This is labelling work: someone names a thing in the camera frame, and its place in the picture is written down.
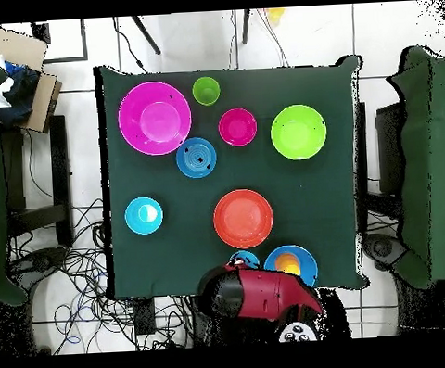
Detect orange-red bowl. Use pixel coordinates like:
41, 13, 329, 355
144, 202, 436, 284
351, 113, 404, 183
210, 187, 276, 251

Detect blue cup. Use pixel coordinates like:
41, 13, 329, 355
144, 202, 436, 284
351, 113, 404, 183
227, 249, 261, 271

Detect orange cup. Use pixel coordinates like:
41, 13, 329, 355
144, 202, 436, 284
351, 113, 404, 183
273, 251, 302, 278

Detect large blue bowl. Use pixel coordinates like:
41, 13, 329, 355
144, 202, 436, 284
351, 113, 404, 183
262, 243, 321, 291

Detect blue flat-bottomed bowl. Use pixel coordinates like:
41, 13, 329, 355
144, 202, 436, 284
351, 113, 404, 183
173, 135, 219, 181

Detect small pink-red bowl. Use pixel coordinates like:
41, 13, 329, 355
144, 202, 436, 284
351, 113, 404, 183
217, 106, 260, 149

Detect green bowl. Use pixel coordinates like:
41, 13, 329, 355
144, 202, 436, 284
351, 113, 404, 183
269, 103, 329, 162

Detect small light blue ribbed bowl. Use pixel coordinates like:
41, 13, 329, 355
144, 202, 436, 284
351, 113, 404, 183
123, 196, 166, 237

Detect large pink bowl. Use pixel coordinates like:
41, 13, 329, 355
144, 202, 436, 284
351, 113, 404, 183
115, 79, 195, 158

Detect green cup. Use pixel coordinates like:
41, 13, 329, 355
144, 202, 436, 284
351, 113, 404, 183
191, 75, 223, 108

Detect dark green tablecloth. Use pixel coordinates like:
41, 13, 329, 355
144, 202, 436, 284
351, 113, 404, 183
93, 51, 375, 302

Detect black power brick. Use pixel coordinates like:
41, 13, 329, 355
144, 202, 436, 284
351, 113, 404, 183
132, 298, 158, 337

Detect black stand leg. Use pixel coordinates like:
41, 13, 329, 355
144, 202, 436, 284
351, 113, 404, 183
130, 14, 162, 57
239, 9, 253, 45

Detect black box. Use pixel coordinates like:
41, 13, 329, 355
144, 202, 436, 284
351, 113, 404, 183
374, 101, 408, 196

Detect yellow object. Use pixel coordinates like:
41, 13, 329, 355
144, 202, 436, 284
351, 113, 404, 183
264, 7, 286, 25

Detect dark clothing bundle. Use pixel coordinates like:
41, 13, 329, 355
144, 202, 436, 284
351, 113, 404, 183
0, 52, 45, 128

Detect cardboard box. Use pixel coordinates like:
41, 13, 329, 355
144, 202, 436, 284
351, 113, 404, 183
0, 20, 66, 136

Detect tangle of black cables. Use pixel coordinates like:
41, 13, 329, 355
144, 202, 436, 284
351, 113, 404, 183
4, 192, 202, 358

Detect black cable with plug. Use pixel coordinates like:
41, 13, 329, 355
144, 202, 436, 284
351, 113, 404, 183
111, 15, 150, 75

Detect black stool frame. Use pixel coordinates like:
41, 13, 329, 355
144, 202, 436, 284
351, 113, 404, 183
0, 113, 75, 250

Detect black pedestal foot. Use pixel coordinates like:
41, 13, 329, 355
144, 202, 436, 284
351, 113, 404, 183
6, 245, 70, 286
361, 231, 409, 273

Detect black floor frame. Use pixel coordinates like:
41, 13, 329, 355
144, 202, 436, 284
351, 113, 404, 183
31, 18, 90, 66

